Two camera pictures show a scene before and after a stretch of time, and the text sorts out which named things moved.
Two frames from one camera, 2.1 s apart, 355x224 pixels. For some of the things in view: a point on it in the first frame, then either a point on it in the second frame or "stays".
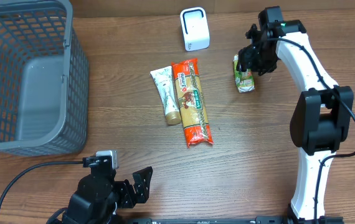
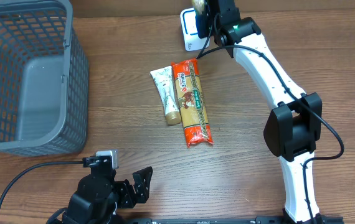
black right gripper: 250,62 to 206,22
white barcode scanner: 195,29 stays
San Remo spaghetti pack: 192,102 stays
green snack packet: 244,80 to 198,6
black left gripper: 132,198 stays
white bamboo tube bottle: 164,80 stays
